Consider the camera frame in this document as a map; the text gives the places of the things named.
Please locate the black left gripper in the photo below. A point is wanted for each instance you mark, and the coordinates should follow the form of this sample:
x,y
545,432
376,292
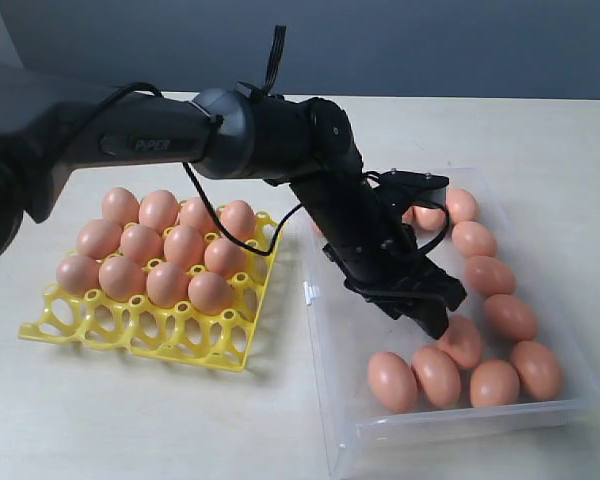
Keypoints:
x,y
377,253

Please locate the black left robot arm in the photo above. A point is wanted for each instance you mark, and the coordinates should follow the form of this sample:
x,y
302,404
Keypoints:
x,y
50,127

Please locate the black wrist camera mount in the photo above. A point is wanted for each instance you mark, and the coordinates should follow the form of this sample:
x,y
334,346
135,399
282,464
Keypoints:
x,y
401,190

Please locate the yellow plastic egg tray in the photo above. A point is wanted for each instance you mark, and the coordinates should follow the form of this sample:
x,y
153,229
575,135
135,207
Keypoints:
x,y
180,334

